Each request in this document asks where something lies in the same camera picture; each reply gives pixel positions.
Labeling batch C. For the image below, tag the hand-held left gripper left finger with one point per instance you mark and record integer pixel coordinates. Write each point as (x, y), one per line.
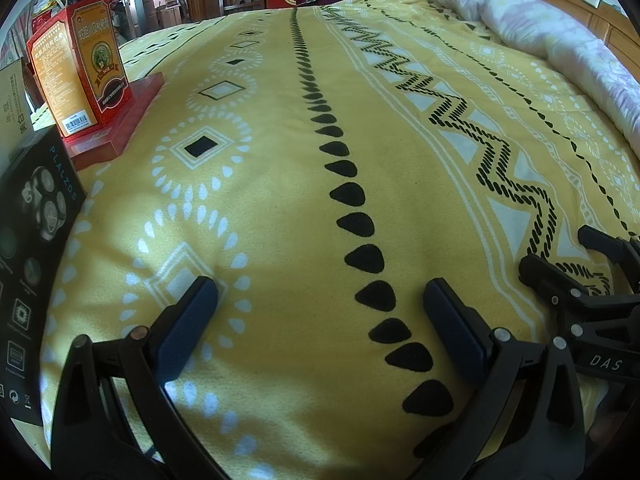
(185, 330)

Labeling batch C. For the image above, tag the flat red box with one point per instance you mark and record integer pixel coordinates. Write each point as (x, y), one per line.
(125, 125)

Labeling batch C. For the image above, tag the wooden headboard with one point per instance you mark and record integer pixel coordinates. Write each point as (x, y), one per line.
(600, 25)

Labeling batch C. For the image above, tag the black shaver box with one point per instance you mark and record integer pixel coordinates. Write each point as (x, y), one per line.
(40, 240)

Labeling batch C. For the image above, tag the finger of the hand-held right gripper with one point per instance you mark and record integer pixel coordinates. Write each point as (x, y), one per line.
(615, 250)
(545, 280)

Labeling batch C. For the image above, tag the red orange tall carton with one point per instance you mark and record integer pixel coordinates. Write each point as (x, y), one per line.
(90, 60)

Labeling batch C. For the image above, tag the yellow patterned blanket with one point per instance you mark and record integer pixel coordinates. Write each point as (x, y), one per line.
(280, 200)

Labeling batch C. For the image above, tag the pale floral quilt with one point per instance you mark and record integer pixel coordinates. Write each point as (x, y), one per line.
(540, 25)

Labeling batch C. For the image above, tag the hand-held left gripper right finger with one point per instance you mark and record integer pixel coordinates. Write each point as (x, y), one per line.
(455, 330)

